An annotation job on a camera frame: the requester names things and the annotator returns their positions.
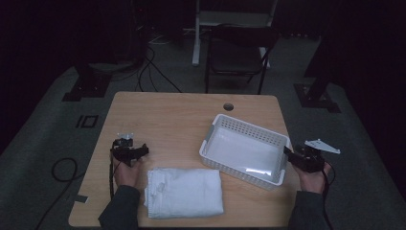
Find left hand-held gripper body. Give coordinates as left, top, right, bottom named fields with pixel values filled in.
left=111, top=132, right=142, bottom=168

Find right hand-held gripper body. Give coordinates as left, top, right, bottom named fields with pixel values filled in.
left=294, top=138, right=341, bottom=174

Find white plastic basket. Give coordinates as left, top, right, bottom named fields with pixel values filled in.
left=198, top=113, right=291, bottom=192

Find white cloth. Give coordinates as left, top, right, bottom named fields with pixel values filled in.
left=143, top=167, right=225, bottom=220

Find person's right hand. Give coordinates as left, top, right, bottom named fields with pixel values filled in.
left=293, top=162, right=333, bottom=195

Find person's left hand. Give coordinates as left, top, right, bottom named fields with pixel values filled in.
left=113, top=158, right=145, bottom=190

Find black floor tape marks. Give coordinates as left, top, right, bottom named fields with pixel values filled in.
left=75, top=114, right=100, bottom=129

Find black stand base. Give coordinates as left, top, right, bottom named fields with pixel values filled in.
left=293, top=32, right=342, bottom=114
left=61, top=64, right=113, bottom=103

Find black folding chair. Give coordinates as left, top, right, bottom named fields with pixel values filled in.
left=204, top=23, right=281, bottom=96

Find left hand-held gripper cable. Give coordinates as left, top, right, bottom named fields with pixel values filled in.
left=108, top=147, right=117, bottom=199

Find hand-held gripper cable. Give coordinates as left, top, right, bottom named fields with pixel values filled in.
left=320, top=162, right=337, bottom=230
left=108, top=147, right=117, bottom=199

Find right hand-held gripper cable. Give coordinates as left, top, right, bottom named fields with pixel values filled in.
left=320, top=162, right=337, bottom=230

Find black floor cable loop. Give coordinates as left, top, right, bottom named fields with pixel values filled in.
left=34, top=156, right=87, bottom=230

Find black cables on floor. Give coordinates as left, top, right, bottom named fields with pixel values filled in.
left=135, top=44, right=184, bottom=94

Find white metal frame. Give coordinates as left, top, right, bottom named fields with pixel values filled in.
left=192, top=0, right=280, bottom=69

